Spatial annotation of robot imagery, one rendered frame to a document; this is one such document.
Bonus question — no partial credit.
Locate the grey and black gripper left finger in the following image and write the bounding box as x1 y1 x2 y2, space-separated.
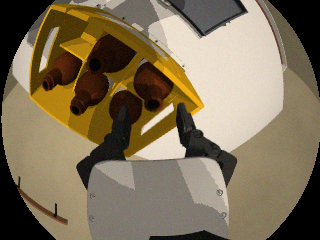
76 106 132 190

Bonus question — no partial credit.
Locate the yellow crate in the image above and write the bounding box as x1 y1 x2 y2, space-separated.
29 4 205 158

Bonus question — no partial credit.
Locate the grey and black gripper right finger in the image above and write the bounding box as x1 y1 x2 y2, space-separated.
176 103 237 188

